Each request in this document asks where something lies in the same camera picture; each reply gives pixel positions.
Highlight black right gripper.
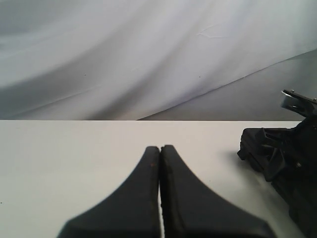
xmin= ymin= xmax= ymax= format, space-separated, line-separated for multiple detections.
xmin=263 ymin=116 xmax=317 ymax=238

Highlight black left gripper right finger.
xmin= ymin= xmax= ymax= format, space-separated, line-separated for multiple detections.
xmin=160 ymin=145 xmax=276 ymax=238

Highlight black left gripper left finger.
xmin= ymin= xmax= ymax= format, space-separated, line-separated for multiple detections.
xmin=58 ymin=146 xmax=161 ymax=238

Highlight white backdrop cloth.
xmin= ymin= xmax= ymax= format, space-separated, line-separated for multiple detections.
xmin=0 ymin=0 xmax=317 ymax=120

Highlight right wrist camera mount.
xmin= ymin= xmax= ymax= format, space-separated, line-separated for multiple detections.
xmin=281 ymin=90 xmax=317 ymax=118

